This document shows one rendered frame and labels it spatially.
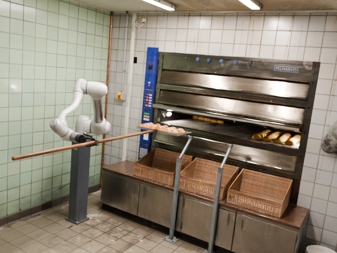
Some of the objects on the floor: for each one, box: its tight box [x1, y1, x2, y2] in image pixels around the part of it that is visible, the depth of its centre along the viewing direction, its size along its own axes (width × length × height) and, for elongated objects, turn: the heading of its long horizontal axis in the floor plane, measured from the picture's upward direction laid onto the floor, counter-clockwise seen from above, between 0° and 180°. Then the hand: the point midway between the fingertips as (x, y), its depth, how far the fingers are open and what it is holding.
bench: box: [101, 160, 309, 253], centre depth 390 cm, size 56×242×58 cm, turn 29°
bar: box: [139, 125, 233, 253], centre depth 376 cm, size 31×127×118 cm, turn 29°
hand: (95, 142), depth 289 cm, fingers closed on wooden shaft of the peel, 3 cm apart
